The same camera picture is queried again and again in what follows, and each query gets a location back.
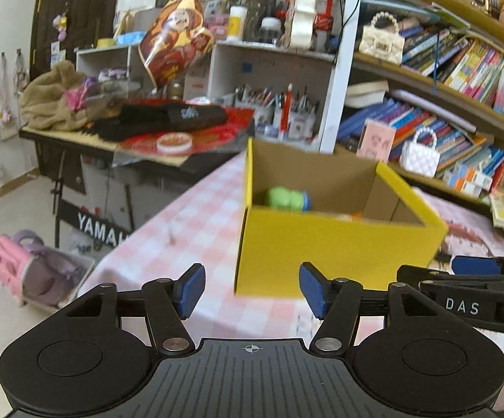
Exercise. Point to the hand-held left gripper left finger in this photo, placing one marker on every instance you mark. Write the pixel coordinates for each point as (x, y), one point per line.
(191, 289)

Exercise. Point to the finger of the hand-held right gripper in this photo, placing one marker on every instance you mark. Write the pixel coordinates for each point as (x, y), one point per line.
(421, 273)
(474, 265)

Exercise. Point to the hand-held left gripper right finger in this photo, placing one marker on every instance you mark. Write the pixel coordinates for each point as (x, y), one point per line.
(315, 289)

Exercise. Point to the yellow cardboard box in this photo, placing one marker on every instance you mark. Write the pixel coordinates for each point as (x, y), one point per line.
(321, 252)

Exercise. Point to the green toy bottle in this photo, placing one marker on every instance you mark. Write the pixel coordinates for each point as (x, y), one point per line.
(284, 198)

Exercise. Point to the pink cartoon checked tablecloth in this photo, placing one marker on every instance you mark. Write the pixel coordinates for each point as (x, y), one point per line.
(191, 226)

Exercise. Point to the orange blue white carton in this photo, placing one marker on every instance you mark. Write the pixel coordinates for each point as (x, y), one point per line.
(452, 178)
(476, 178)

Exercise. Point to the black keyboard piano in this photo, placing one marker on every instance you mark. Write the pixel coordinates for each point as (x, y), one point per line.
(99, 230)

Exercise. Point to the row of colourful books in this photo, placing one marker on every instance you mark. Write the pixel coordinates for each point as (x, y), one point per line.
(452, 139)

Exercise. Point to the tape roll on keyboard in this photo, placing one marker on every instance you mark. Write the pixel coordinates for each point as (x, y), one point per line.
(173, 143)

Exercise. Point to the white paper roll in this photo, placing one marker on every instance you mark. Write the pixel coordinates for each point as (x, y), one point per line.
(434, 111)

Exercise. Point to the red cloth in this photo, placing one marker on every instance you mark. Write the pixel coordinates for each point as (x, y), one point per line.
(225, 133)

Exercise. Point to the pink purple child backpack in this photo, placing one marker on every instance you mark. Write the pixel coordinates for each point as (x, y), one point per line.
(29, 270)

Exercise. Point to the black fabric bag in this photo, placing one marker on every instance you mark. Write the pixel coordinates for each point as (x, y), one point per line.
(160, 117)

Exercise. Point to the red tassel ornament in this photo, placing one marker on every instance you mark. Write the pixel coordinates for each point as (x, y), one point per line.
(286, 109)

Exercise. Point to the grey lying book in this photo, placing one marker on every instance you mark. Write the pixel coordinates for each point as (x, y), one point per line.
(365, 93)

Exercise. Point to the wooden bookshelf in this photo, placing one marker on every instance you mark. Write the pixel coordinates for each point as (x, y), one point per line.
(430, 78)

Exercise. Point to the pen holders with pens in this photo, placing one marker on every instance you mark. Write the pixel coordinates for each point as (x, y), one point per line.
(260, 104)

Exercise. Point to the row of thin pastel books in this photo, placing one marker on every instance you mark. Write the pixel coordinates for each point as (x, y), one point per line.
(474, 69)

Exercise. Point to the white cubby shelf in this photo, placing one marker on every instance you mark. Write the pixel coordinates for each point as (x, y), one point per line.
(252, 65)

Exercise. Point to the brown plush blanket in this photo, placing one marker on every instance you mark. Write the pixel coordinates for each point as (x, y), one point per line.
(47, 100)

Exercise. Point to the red gold printed bag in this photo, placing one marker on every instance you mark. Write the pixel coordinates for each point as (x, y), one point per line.
(178, 39)

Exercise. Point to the dark lidded jar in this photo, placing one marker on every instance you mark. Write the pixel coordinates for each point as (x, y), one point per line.
(271, 30)

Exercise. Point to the white tape roll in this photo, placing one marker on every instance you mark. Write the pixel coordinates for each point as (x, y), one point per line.
(302, 21)

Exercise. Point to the white yellow-label bottle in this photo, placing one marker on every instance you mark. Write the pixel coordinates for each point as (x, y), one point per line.
(236, 24)

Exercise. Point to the pink hanging plush charm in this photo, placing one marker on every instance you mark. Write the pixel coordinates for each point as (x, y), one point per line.
(60, 26)

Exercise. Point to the dark wooden door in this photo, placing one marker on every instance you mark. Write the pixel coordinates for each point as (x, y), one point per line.
(86, 8)

